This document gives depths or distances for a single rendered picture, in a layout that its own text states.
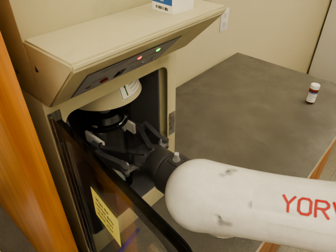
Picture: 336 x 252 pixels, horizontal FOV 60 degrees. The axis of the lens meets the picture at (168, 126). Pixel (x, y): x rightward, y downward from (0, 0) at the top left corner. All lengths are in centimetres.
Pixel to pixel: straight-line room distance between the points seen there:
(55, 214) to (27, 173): 10
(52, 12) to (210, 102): 97
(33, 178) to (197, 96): 104
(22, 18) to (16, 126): 15
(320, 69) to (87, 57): 337
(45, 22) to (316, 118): 114
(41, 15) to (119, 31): 11
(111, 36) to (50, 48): 8
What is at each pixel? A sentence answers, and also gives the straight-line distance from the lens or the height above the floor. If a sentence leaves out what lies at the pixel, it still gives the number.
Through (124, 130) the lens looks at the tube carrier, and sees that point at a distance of 73.
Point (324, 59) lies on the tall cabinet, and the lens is 359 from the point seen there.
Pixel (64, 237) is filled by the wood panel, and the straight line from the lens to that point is 54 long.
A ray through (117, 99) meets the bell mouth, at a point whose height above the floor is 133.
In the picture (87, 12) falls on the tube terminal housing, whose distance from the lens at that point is 49.
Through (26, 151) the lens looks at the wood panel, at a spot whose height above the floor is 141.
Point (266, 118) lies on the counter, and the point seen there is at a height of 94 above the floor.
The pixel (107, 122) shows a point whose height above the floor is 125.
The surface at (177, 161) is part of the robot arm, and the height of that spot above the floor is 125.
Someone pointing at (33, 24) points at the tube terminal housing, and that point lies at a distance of 45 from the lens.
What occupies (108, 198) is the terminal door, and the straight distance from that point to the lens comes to 42.
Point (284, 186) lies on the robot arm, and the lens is 39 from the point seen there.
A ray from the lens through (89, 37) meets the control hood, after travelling 42.
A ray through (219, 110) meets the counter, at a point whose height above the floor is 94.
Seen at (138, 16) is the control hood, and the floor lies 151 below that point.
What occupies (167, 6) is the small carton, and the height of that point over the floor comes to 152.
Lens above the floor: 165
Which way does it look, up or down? 38 degrees down
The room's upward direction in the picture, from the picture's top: straight up
